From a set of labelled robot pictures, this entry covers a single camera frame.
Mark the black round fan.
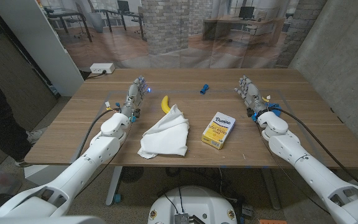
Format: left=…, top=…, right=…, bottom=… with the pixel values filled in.
left=120, top=166, right=145, bottom=184

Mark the white upright panel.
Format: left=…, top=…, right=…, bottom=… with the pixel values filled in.
left=0, top=0, right=85, bottom=97

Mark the white towel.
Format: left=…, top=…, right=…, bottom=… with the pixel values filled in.
left=137, top=104, right=190, bottom=160

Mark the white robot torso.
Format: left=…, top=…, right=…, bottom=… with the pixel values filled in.
left=147, top=185, right=238, bottom=224

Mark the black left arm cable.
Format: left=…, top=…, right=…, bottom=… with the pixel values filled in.
left=76, top=108, right=121, bottom=160

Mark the yellow toy banana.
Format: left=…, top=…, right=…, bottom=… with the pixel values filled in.
left=161, top=95, right=172, bottom=114

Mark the white power strip box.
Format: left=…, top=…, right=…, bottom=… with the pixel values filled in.
left=89, top=63, right=116, bottom=75

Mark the grey table leg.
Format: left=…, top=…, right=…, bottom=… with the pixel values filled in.
left=261, top=167, right=282, bottom=211

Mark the yellow white sugar box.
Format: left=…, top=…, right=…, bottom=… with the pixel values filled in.
left=201, top=111, right=237, bottom=151

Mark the white table leg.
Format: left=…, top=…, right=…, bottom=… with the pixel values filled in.
left=105, top=166, right=123, bottom=207

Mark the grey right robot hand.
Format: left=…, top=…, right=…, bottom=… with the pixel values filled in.
left=234, top=75, right=269, bottom=115

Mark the printed office backdrop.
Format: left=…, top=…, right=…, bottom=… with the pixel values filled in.
left=37, top=0, right=328, bottom=70

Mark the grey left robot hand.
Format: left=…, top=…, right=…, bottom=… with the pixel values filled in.
left=119, top=76, right=152, bottom=118

